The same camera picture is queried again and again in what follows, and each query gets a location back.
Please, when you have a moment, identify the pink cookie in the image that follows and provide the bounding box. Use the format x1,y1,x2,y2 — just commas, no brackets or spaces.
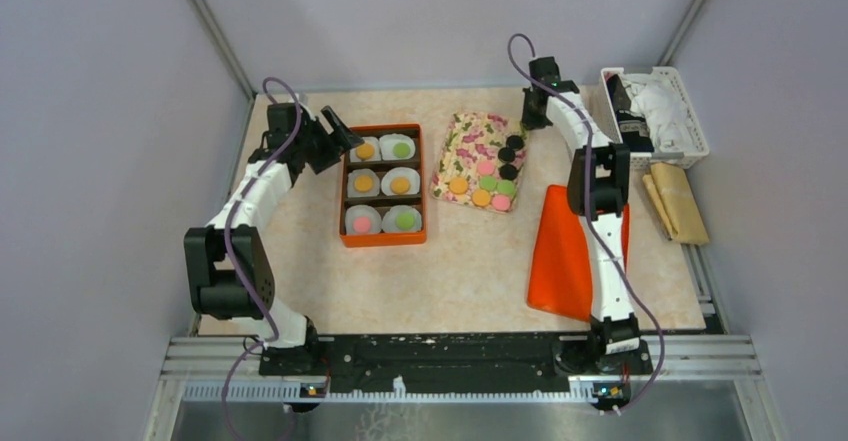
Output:
351,216,372,234
491,194,512,212
476,160,496,176

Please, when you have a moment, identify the black cookie lower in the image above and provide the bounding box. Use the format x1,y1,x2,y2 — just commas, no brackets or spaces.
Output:
498,163,520,181

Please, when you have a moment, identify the orange compartment box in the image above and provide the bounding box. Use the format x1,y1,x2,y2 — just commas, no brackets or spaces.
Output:
338,124,427,248

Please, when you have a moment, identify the orange cookie bottom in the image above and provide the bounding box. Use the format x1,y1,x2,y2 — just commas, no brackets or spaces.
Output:
471,189,492,208

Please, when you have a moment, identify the pink cookie bottom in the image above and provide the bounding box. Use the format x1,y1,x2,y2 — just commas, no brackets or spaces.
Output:
491,194,512,212

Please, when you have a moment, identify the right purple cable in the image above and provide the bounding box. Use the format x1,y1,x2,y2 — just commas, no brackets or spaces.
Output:
507,33,666,415

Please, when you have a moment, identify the black item in basket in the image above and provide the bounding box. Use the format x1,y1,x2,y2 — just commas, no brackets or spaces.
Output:
605,74,655,153

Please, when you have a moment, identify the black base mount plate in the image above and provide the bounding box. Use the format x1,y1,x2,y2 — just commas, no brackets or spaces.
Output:
259,332,654,409

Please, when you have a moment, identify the black cookie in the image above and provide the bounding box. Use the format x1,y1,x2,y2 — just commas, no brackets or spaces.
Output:
498,163,520,181
497,146,516,164
505,135,525,151

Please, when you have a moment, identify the black cookie middle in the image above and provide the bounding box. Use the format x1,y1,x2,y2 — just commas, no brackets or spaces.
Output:
497,146,516,164

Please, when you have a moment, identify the orange box lid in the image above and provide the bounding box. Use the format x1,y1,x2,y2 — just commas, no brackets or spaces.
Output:
527,185,593,322

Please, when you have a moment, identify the black cookie upper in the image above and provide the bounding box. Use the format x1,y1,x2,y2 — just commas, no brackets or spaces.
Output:
505,135,525,151

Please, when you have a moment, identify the white cloth in basket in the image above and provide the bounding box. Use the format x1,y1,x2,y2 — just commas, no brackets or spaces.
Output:
622,73,695,152

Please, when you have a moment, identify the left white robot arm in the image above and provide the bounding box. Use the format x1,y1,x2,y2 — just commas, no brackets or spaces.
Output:
183,100,364,375

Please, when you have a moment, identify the floral tray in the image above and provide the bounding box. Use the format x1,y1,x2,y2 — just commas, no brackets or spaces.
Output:
429,112,529,213

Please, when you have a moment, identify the white paper cup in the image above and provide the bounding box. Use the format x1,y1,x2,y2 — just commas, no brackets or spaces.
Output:
346,168,381,198
349,136,382,163
378,133,416,161
382,205,423,234
381,167,421,196
344,205,382,235

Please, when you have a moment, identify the aluminium frame rail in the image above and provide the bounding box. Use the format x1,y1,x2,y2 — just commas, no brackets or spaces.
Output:
145,334,782,440

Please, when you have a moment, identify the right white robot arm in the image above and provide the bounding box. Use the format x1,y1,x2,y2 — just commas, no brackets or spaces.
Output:
521,56,641,373

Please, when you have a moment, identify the green cookie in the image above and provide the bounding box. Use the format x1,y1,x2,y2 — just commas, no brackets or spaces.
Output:
479,175,498,192
496,179,516,199
395,211,416,231
392,142,413,160

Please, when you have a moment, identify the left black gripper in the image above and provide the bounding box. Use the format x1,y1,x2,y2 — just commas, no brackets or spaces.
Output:
294,105,363,174

